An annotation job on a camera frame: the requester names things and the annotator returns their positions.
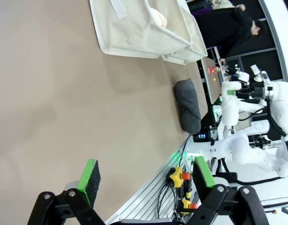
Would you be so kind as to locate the yellow emergency stop button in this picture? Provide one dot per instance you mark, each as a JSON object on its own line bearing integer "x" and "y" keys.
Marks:
{"x": 186, "y": 206}
{"x": 175, "y": 177}

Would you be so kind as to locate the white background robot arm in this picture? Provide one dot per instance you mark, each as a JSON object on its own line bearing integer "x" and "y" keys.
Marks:
{"x": 250, "y": 106}

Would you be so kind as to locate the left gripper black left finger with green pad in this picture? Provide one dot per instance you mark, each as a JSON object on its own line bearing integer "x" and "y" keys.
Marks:
{"x": 87, "y": 185}

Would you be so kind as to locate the small black block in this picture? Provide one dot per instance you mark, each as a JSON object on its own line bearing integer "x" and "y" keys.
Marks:
{"x": 285, "y": 210}

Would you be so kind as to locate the white rounded device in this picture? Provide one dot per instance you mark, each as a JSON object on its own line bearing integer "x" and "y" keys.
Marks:
{"x": 260, "y": 126}

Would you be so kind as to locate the red can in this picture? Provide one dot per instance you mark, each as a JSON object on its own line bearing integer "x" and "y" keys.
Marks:
{"x": 213, "y": 69}

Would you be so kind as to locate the person beige shirt purple trousers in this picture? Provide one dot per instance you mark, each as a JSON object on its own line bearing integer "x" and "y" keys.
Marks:
{"x": 222, "y": 3}

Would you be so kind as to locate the pink fluffy towel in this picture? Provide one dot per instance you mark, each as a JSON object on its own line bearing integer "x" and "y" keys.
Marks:
{"x": 159, "y": 17}

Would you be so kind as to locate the dark grey towel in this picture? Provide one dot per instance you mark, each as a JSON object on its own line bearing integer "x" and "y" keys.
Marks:
{"x": 187, "y": 105}

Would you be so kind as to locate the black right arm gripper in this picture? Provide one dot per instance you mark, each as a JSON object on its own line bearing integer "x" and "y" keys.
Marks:
{"x": 250, "y": 93}

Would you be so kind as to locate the white room pillar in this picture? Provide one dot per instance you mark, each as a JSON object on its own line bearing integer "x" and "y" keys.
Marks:
{"x": 275, "y": 28}

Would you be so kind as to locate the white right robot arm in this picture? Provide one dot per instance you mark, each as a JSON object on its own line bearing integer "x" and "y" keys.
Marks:
{"x": 240, "y": 147}

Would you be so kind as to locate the white equipment box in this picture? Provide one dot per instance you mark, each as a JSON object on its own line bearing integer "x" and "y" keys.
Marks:
{"x": 216, "y": 113}

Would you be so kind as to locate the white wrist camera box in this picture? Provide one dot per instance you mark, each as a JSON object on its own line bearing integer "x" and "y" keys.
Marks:
{"x": 255, "y": 69}

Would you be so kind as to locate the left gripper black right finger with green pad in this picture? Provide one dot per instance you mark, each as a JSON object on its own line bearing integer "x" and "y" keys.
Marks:
{"x": 219, "y": 204}

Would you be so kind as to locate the black box with lit display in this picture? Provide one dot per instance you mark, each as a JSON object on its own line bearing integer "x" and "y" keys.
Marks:
{"x": 202, "y": 136}

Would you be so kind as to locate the brown background table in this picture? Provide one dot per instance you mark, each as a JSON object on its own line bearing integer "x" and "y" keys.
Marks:
{"x": 212, "y": 89}

